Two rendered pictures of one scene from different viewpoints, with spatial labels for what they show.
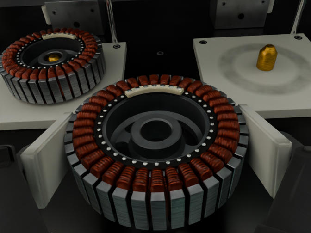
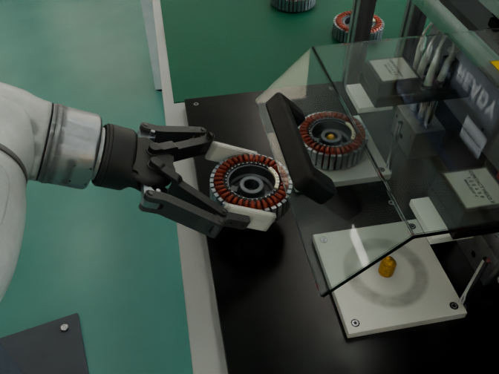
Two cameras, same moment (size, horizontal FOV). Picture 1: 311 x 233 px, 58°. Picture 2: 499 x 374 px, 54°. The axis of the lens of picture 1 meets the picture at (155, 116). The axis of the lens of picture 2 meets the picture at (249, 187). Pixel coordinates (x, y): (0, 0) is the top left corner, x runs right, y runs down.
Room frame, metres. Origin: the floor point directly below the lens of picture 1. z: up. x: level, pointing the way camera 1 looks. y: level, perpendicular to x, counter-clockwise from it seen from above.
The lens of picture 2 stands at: (0.02, -0.45, 1.31)
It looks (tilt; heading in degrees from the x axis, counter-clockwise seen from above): 46 degrees down; 78
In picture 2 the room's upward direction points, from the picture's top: straight up
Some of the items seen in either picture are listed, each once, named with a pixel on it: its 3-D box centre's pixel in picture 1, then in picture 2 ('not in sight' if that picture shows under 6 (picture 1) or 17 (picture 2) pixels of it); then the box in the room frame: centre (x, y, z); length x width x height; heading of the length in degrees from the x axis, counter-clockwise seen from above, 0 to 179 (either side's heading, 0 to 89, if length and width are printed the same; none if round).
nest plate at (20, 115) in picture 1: (60, 80); not in sight; (0.28, 0.11, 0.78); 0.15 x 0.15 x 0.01; 89
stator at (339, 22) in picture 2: not in sight; (357, 27); (0.48, 0.50, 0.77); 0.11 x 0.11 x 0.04
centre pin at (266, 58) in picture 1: (267, 56); (387, 265); (0.27, -0.13, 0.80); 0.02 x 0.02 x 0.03
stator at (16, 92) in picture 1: (54, 62); not in sight; (0.28, 0.11, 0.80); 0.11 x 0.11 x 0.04
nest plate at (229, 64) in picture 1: (263, 70); (385, 274); (0.27, -0.13, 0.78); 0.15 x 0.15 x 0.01; 89
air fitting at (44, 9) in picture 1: (48, 15); not in sight; (0.41, 0.15, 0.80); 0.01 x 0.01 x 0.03; 89
